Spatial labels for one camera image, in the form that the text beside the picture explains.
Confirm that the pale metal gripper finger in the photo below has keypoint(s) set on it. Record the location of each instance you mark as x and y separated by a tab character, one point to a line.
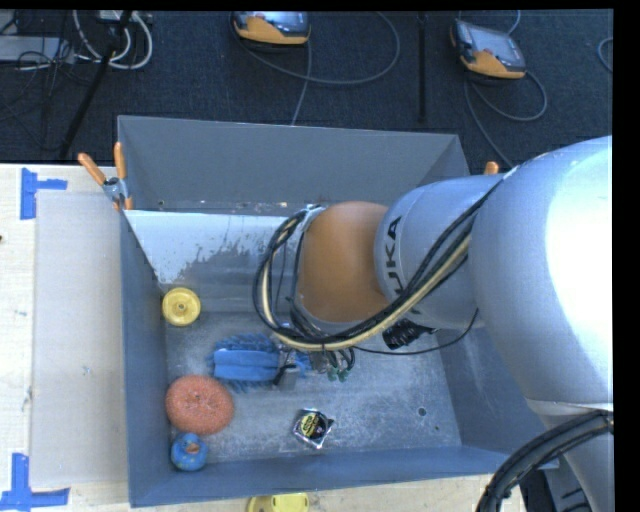
289	378

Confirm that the blue chenille wash mitt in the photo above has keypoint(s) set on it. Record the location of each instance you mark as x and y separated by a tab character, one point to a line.
245	364

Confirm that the black and yellow packet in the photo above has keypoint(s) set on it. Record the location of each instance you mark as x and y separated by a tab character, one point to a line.
313	427

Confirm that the grey metal bin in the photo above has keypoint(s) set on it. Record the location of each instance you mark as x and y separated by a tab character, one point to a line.
380	400

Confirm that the orange round scrubber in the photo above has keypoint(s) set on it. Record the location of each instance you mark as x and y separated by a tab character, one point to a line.
199	405

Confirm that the blue rubber duck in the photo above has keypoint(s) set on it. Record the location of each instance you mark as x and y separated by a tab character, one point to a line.
189	452

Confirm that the yellow plastic wheel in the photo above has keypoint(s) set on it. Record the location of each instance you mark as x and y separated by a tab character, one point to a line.
181	306
278	503

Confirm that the pale cardboard board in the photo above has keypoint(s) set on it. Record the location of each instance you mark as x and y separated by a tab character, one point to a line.
75	325

